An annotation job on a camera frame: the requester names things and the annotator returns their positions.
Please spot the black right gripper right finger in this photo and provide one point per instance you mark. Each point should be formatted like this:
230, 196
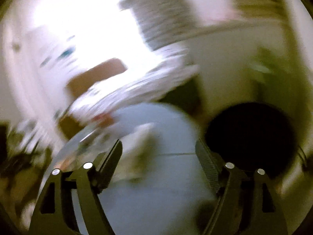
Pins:
245, 203

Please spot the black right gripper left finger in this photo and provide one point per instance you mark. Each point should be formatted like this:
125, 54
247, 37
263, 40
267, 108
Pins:
54, 211

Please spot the black round trash bin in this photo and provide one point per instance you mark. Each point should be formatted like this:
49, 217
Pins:
253, 135

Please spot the wooden headboard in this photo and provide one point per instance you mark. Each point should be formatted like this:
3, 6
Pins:
80, 83

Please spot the white cabinet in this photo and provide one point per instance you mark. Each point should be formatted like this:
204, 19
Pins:
223, 53

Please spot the white rumpled bed duvet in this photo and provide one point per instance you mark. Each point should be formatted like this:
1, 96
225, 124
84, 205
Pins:
173, 68

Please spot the stack of books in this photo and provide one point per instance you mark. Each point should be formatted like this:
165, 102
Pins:
261, 9

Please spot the patterned grey wall hanging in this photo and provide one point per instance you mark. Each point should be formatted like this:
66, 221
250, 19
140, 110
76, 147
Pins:
162, 22

